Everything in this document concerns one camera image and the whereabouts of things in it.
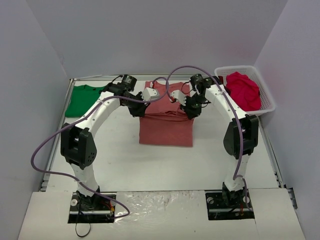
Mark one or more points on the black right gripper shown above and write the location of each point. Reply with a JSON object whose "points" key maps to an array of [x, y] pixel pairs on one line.
{"points": [[190, 109]]}

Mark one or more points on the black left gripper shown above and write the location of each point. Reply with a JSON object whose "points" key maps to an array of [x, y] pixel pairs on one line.
{"points": [[139, 107]]}

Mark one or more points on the salmon pink t-shirt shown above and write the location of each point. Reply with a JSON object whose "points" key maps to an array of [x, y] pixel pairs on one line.
{"points": [[165, 124]]}

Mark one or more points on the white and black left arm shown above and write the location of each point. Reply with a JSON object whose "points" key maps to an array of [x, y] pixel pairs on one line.
{"points": [[78, 142]]}

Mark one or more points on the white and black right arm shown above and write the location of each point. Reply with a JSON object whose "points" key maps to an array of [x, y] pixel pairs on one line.
{"points": [[241, 136]]}

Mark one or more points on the dark red garment in basket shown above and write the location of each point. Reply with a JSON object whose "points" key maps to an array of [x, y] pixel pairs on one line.
{"points": [[221, 79]]}

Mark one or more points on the magenta crumpled t-shirt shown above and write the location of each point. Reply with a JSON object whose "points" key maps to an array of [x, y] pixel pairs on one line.
{"points": [[244, 91]]}

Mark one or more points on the green folded t-shirt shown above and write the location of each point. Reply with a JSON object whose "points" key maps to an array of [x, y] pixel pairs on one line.
{"points": [[82, 98]]}

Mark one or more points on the white plastic basket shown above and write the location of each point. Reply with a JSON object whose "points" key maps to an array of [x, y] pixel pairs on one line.
{"points": [[267, 101]]}

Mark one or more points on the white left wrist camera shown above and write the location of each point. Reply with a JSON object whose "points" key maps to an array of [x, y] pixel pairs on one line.
{"points": [[149, 94]]}

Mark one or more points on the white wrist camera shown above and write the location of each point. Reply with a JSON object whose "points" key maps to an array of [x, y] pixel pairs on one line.
{"points": [[178, 96], [149, 94]]}

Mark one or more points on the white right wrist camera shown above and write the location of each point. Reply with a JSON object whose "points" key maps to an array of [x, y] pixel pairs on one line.
{"points": [[178, 96]]}

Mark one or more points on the aluminium right table rail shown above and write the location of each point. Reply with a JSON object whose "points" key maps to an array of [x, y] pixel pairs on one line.
{"points": [[275, 165]]}

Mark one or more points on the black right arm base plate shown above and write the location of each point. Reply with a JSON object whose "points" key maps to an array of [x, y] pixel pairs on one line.
{"points": [[219, 210]]}

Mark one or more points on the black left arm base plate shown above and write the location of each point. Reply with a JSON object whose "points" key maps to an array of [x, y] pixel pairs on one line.
{"points": [[90, 210]]}

